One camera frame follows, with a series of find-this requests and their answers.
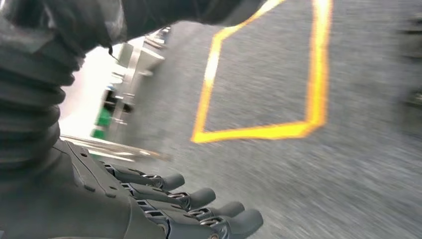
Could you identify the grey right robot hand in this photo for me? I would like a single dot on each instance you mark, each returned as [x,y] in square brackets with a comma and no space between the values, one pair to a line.
[82,204]

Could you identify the chrome stanchion post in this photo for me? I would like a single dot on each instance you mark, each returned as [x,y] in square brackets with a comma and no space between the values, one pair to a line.
[115,150]

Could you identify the cluttered background shelving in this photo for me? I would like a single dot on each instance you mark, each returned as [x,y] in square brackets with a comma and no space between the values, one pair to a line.
[125,82]

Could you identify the yellow floor tape square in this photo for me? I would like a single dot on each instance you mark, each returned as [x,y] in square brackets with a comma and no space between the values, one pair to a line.
[316,82]

